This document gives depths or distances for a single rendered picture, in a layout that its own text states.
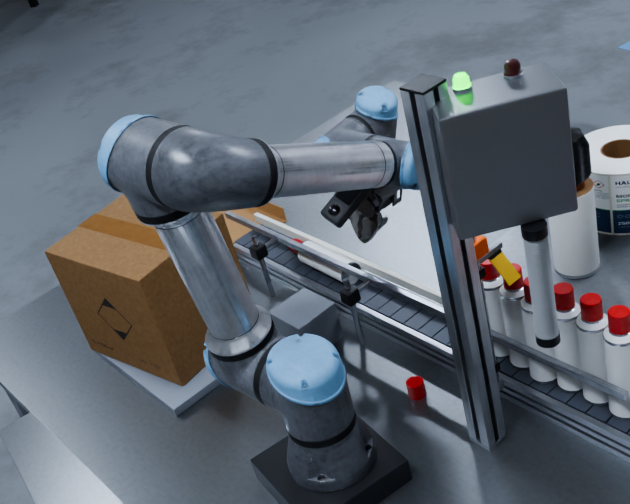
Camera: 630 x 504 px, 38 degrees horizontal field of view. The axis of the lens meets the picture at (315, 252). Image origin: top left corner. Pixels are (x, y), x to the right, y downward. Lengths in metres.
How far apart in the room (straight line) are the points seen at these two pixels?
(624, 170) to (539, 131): 0.69
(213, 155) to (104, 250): 0.71
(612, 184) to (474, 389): 0.59
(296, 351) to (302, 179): 0.30
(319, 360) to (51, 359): 0.89
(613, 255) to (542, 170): 0.68
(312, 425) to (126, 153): 0.51
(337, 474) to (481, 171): 0.56
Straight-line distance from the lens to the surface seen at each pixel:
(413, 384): 1.71
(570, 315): 1.52
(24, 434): 2.01
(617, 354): 1.48
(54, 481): 1.86
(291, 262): 2.08
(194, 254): 1.37
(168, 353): 1.84
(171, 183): 1.22
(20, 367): 2.20
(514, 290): 1.58
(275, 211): 2.35
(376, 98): 1.61
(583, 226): 1.80
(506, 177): 1.26
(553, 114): 1.24
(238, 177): 1.21
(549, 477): 1.57
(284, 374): 1.42
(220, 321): 1.46
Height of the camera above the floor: 2.01
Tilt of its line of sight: 33 degrees down
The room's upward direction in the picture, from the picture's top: 16 degrees counter-clockwise
